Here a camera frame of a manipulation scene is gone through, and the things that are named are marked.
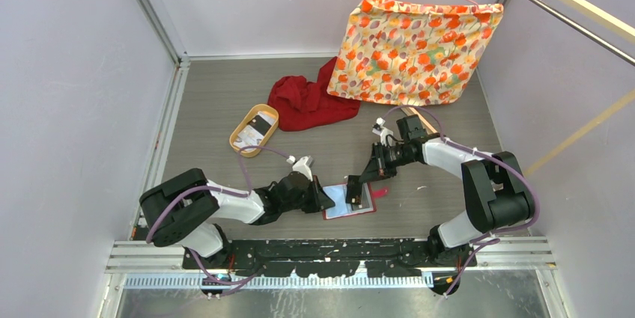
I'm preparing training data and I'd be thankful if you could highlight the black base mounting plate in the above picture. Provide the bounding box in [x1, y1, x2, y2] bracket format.
[201, 238, 473, 278]

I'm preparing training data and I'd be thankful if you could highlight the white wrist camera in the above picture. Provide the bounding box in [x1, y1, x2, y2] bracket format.
[372, 117, 395, 146]
[292, 156, 314, 181]

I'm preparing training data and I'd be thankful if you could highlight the metal rail rod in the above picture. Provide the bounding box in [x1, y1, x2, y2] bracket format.
[527, 0, 634, 66]

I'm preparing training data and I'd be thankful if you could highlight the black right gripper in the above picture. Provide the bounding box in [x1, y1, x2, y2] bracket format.
[360, 141, 415, 183]

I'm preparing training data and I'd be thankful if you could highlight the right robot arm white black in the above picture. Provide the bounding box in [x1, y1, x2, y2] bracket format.
[346, 115, 536, 266]

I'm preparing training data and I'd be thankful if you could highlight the wooden rack frame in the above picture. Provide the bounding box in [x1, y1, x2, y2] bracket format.
[379, 0, 635, 180]

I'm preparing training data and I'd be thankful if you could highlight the yellow oval tray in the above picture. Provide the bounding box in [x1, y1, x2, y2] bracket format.
[228, 104, 279, 158]

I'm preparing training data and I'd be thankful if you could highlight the red leather card holder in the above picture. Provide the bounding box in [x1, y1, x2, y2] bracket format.
[322, 183, 389, 220]

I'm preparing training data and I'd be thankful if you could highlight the red crumpled cloth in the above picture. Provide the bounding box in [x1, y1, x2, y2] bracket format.
[267, 58, 361, 132]

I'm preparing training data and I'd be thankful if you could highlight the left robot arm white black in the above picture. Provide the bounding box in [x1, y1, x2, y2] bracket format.
[139, 168, 335, 269]

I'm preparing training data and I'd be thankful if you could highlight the floral orange pillowcase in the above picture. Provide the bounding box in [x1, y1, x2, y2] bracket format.
[326, 0, 504, 106]

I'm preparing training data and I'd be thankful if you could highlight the white card in tray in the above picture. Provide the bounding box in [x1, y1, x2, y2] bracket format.
[232, 125, 264, 149]

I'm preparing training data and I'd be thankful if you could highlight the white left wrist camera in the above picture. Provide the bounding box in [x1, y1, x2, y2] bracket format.
[292, 156, 314, 181]

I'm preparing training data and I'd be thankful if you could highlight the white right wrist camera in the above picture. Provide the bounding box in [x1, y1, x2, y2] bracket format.
[372, 117, 395, 146]

